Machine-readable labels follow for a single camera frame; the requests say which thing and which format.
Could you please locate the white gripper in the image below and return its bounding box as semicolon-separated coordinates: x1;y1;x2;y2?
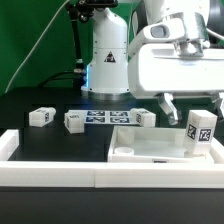
128;44;224;125

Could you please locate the white square tabletop part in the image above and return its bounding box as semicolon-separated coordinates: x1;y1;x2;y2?
107;126;224;164

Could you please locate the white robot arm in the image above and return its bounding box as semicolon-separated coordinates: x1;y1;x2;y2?
85;0;224;125

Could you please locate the blue AprilTag sheet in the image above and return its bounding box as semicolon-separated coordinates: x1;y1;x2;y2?
68;110;136;125

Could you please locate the white U-shaped fence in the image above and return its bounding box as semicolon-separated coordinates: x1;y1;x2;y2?
0;129;224;188

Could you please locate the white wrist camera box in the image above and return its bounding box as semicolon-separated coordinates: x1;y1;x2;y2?
128;13;209;57

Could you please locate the black cable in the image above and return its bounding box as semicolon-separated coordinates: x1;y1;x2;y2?
39;69;88;89

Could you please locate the black camera stand pole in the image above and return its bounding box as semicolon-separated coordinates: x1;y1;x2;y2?
65;0;118;75

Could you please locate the grey cable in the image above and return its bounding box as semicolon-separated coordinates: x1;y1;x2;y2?
3;0;72;95

